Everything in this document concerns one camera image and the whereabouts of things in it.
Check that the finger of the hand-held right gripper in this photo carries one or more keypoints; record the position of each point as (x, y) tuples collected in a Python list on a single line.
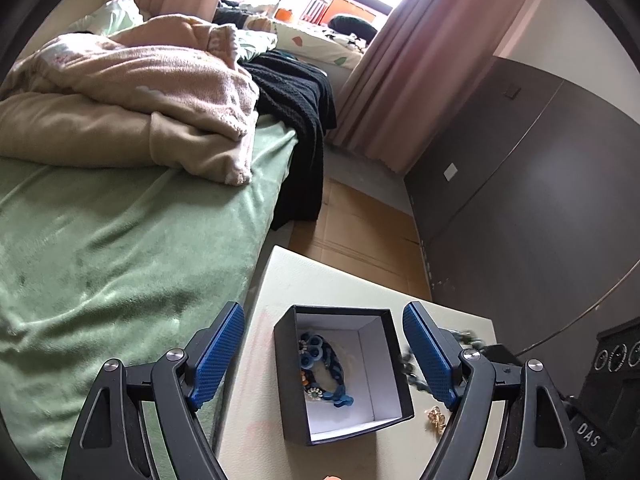
[(502, 354)]

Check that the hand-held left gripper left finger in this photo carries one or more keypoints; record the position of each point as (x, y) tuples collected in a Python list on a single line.
[(216, 357)]

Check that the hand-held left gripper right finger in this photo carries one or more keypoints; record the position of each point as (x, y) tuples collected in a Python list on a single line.
[(429, 355)]

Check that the black jewelry box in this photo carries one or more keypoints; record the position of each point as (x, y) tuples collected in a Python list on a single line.
[(345, 425)]

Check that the small gold jewelry piece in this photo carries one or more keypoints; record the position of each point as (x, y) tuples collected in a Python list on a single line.
[(436, 419)]

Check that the green bed blanket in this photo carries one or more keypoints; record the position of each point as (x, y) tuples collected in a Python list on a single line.
[(110, 260)]

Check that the dark grey wardrobe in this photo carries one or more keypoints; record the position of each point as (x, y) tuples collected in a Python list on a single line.
[(530, 200)]

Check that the white wardrobe label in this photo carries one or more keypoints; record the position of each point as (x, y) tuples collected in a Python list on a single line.
[(450, 172)]

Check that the black knitted cloth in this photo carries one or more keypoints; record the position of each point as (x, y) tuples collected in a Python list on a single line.
[(300, 110)]

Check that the beige blanket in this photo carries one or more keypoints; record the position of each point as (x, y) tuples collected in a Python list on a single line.
[(75, 130)]

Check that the pink fleece blanket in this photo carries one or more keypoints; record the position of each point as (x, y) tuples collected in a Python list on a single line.
[(165, 75)]

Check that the white patterned window seat cushion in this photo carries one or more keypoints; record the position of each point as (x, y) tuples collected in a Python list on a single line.
[(320, 42)]

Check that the dark green cushion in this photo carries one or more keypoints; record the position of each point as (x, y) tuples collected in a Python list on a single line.
[(352, 24)]

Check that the light green pillow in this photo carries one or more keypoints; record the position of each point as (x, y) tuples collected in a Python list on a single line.
[(112, 20)]

